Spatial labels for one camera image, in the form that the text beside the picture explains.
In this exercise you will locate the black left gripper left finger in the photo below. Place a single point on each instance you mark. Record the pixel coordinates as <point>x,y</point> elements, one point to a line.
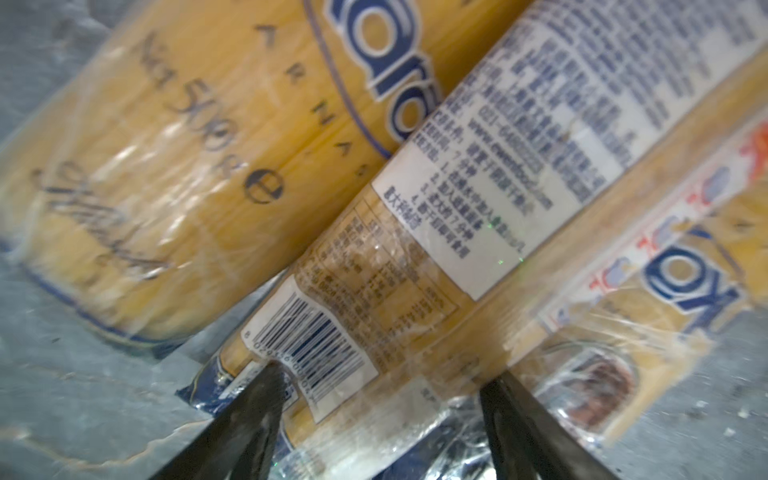
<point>240,442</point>

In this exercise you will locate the blue clear spaghetti bag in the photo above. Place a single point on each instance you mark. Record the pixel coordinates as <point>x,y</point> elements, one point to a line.
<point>583,143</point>

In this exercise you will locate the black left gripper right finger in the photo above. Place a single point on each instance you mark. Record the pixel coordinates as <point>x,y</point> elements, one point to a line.
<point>527,442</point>

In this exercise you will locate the blue Ankara spaghetti bag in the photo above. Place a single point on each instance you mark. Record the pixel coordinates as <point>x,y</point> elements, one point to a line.
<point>208,143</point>

